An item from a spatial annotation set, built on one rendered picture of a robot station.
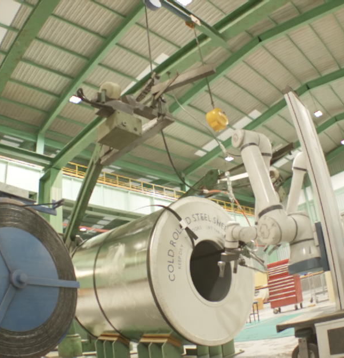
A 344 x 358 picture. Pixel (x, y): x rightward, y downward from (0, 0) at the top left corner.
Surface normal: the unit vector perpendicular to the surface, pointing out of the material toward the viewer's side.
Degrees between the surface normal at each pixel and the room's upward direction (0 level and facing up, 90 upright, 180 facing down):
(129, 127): 89
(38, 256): 90
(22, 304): 90
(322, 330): 90
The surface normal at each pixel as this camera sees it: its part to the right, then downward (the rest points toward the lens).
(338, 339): -0.68, -0.23
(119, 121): 0.69, -0.37
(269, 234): -0.86, 0.00
